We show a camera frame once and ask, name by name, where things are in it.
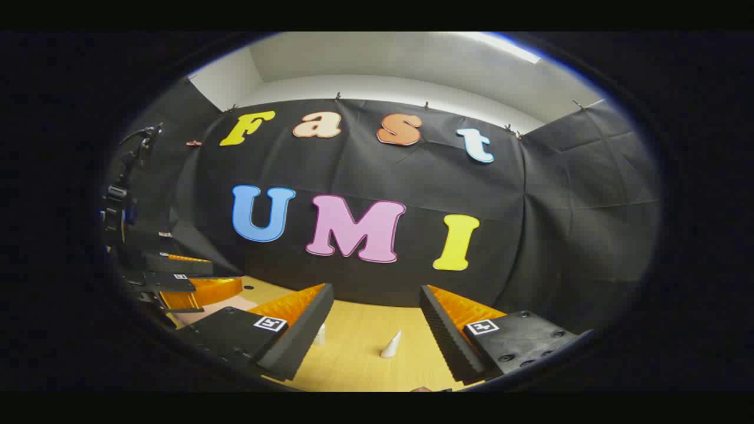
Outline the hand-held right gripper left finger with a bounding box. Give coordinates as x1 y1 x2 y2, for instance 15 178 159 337
174 283 335 382

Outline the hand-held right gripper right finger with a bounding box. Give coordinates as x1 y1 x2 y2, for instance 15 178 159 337
419 284 594 386

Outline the black backdrop cloth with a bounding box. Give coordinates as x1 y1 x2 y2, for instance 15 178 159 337
115 77 660 330

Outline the pink suitcase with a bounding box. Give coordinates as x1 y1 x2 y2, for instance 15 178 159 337
167 294 260 328

